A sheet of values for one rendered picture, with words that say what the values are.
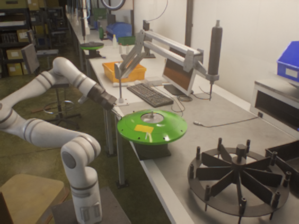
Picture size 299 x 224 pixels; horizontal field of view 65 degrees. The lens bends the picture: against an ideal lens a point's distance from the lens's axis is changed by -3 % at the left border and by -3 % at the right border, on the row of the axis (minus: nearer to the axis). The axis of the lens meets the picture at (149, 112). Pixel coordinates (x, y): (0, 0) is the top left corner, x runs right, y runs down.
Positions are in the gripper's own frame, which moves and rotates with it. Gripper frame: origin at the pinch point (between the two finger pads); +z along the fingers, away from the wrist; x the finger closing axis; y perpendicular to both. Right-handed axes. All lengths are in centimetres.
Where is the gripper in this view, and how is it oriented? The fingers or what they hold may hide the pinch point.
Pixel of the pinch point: (121, 117)
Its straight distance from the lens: 110.9
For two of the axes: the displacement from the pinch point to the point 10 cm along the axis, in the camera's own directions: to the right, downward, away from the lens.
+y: 5.6, -6.9, -4.5
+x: 2.0, -4.1, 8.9
